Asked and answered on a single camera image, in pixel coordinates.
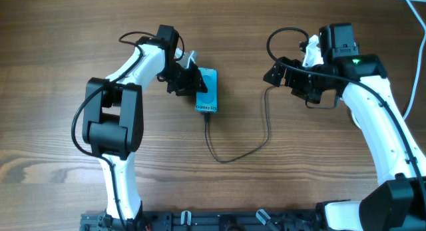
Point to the blue screen smartphone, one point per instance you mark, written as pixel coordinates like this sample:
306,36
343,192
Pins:
208,102

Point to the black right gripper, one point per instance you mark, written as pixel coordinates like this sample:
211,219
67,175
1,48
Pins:
291,82

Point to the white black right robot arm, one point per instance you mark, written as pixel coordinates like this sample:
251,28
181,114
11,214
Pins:
332,62

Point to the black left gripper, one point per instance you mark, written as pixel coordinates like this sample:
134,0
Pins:
191,84

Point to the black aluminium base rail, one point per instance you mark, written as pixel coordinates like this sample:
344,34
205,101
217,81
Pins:
261,219

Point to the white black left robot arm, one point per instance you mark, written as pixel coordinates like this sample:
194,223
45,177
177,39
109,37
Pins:
112,112

